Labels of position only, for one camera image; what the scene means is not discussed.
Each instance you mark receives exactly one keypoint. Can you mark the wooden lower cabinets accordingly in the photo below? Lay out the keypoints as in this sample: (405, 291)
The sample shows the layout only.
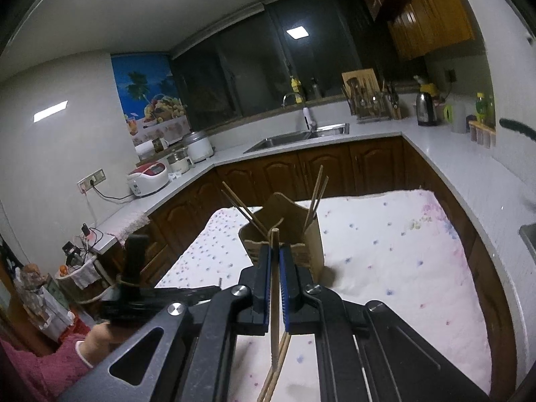
(354, 169)

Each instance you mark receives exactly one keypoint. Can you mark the dish rack with utensils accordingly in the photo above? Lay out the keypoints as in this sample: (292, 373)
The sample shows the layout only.
(379, 107)

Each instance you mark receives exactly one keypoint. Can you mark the white red rice cooker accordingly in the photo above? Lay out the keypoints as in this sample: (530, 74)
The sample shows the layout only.
(148, 179)

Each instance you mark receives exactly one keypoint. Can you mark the yellow dish soap bottle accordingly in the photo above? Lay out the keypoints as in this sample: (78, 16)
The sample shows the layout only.
(297, 89)

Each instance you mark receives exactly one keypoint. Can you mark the steel electric kettle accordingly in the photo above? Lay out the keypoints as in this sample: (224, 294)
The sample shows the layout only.
(425, 108)

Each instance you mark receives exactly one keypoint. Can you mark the wooden upper cabinet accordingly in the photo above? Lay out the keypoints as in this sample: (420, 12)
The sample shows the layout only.
(419, 27)

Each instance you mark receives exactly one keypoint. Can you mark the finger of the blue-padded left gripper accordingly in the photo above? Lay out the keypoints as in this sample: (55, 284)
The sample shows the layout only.
(182, 353)

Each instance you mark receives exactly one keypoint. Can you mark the white lace cloth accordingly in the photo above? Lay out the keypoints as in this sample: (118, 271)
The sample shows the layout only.
(127, 225)

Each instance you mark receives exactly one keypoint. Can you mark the spice jar rack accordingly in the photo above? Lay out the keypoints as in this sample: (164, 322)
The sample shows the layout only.
(482, 134)

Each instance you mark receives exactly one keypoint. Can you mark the dark window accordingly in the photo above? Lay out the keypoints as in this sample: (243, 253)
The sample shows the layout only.
(248, 68)

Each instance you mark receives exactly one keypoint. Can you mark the floral white tablecloth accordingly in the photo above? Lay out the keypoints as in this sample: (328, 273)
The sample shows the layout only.
(398, 248)

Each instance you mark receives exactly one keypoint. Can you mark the green yellow drink bottle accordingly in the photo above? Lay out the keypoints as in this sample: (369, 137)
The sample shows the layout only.
(485, 110)

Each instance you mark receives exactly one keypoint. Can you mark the wooden cutting board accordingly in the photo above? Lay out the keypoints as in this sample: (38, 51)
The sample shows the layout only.
(360, 80)

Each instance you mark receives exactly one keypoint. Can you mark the kitchen faucet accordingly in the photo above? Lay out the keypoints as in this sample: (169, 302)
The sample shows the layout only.
(311, 124)

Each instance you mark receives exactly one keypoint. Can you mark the wooden utensil holder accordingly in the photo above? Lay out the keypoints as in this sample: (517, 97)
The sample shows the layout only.
(297, 230)

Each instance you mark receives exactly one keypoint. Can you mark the person's left hand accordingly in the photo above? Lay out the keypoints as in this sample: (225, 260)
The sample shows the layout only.
(98, 343)

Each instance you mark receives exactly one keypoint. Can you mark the small white cooker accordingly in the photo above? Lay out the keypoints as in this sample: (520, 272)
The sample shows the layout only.
(179, 161)

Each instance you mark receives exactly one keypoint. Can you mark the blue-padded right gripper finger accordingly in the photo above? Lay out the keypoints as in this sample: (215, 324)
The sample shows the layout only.
(366, 352)

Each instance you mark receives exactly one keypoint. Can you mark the wall power outlet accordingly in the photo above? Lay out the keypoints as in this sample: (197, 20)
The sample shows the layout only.
(88, 182)

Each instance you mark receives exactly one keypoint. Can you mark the white round cooker pot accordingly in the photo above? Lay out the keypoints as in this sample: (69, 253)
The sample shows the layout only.
(198, 146)

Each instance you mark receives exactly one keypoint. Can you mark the red sleeve forearm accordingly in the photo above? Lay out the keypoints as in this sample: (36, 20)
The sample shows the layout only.
(42, 378)

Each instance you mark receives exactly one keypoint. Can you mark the tropical fruit poster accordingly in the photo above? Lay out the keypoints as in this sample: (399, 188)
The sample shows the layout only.
(150, 100)

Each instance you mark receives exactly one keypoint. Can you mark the steel sink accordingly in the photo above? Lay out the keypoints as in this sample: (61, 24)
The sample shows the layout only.
(289, 138)

